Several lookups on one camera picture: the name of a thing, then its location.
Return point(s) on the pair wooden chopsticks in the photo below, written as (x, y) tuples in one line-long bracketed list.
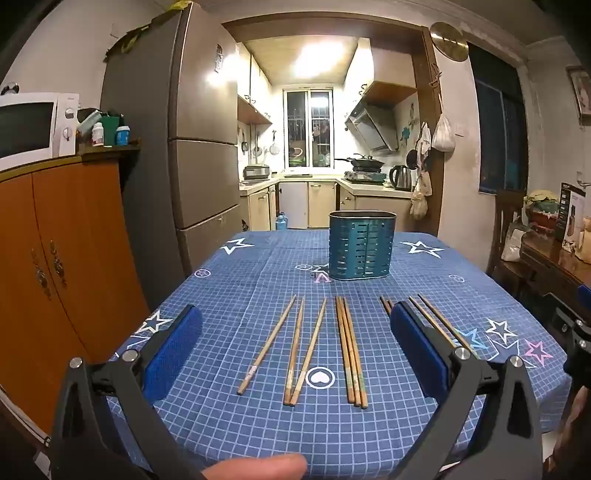
[(355, 353)]

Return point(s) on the black wok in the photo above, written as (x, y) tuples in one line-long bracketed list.
[(364, 161)]

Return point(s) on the barred kitchen window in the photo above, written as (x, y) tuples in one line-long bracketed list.
[(308, 129)]

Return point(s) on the kitchen ceiling light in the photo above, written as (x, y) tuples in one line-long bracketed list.
[(318, 55)]

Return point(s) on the green leafy bundle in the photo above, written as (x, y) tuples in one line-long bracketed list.
[(127, 39)]

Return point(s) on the gas stove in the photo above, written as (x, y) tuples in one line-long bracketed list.
[(364, 177)]

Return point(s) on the teal perforated utensil holder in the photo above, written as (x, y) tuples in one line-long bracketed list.
[(362, 247)]

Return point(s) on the blue water bottle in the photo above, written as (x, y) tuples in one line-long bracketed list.
[(281, 222)]

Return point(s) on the green box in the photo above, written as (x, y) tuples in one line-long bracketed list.
[(111, 129)]

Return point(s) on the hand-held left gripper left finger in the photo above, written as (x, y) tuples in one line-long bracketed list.
[(173, 350)]

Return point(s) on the grey refrigerator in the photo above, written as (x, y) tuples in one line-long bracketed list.
[(184, 138)]

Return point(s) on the framed picture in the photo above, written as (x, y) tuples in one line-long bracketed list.
[(581, 94)]

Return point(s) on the flower basket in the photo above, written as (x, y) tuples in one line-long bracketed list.
[(542, 210)]

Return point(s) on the steel electric kettle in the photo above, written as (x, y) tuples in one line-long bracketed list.
[(401, 177)]

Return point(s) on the dark wooden sideboard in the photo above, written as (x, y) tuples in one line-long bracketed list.
[(554, 272)]

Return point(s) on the cream kitchen base cabinets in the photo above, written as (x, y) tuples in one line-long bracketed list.
[(321, 203)]

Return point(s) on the blue star-print checked tablecloth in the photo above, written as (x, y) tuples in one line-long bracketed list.
[(258, 286)]

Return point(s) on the person's right forearm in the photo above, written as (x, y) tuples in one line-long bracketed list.
[(570, 424)]

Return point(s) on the person's left hand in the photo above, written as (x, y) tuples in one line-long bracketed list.
[(258, 468)]

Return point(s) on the dark wooden chair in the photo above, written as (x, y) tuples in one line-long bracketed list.
[(505, 230)]

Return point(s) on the white microwave oven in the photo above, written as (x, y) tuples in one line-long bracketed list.
[(27, 129)]

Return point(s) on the orange wooden cabinet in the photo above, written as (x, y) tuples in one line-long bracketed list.
[(69, 277)]

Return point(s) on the pale packet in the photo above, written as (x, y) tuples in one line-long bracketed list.
[(87, 121)]

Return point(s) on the white bottle red label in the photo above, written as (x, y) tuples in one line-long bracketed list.
[(97, 134)]

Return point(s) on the kitchen wall cabinets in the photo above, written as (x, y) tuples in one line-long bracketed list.
[(251, 97)]

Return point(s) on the suction hook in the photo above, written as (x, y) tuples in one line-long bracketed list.
[(10, 87)]

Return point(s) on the steel range hood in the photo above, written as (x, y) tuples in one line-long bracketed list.
[(371, 127)]

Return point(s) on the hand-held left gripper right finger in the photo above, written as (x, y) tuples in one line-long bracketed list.
[(418, 346)]

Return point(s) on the gold wall clock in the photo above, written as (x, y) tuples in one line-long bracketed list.
[(449, 40)]

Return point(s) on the black product box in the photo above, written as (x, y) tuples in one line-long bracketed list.
[(571, 212)]

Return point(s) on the dark wall window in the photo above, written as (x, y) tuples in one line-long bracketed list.
[(501, 124)]

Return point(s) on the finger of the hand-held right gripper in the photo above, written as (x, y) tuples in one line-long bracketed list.
[(582, 295)]

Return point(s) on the white hanging plastic bag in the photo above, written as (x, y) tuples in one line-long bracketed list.
[(443, 136)]

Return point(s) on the refrigerator sticker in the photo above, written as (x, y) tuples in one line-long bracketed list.
[(219, 57)]

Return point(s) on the silver countertop appliance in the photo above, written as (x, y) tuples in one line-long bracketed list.
[(256, 172)]

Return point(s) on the bunch of hanging bags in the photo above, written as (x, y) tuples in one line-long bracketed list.
[(420, 184)]

